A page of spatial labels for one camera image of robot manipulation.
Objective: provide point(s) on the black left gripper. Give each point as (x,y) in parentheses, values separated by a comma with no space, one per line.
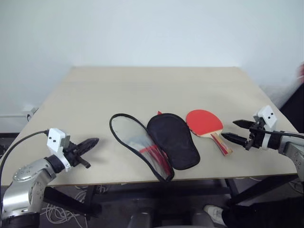
(73,155)

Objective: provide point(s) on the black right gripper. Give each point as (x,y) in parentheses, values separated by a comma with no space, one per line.
(256,140)

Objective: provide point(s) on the red table tennis paddle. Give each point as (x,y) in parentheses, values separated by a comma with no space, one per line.
(204,121)

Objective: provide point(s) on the red black paddle case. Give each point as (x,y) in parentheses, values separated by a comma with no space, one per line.
(171,140)

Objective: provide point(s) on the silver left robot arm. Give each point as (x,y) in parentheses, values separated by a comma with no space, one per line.
(21,185)

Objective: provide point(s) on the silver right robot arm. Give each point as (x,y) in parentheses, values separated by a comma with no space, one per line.
(291,152)

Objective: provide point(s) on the white shoe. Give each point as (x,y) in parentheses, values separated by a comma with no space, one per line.
(213,212)

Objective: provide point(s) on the blurred reddish person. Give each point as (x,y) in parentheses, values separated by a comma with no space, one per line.
(301,71)

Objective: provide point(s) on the grey rounded shape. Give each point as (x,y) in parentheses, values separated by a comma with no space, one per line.
(140,221)
(202,221)

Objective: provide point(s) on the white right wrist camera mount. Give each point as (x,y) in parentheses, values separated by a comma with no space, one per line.
(268,116)

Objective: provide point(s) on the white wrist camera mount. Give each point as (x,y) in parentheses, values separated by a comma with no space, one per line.
(268,116)
(55,140)

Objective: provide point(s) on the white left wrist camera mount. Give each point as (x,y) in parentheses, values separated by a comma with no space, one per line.
(55,140)

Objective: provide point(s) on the white wall fitting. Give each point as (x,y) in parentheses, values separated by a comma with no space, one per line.
(30,113)

